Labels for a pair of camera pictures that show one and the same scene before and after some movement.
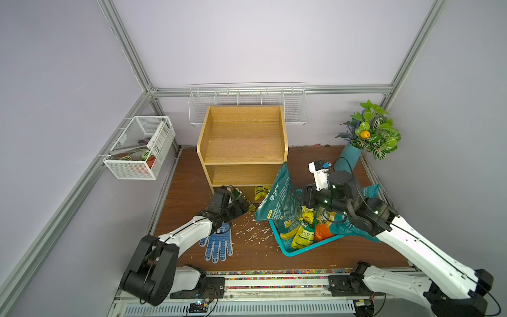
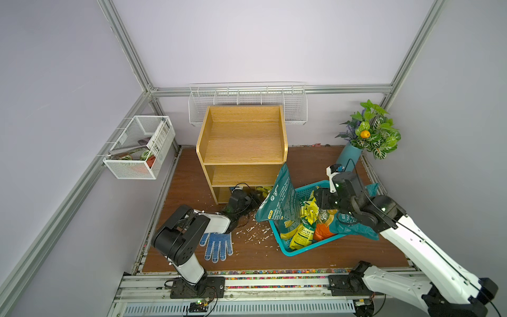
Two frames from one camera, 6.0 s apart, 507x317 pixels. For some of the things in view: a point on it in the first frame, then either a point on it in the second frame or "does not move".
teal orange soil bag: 338,226 does not move
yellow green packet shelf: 307,214 does not move
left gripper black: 239,207 → 253,198
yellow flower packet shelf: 304,236 does not move
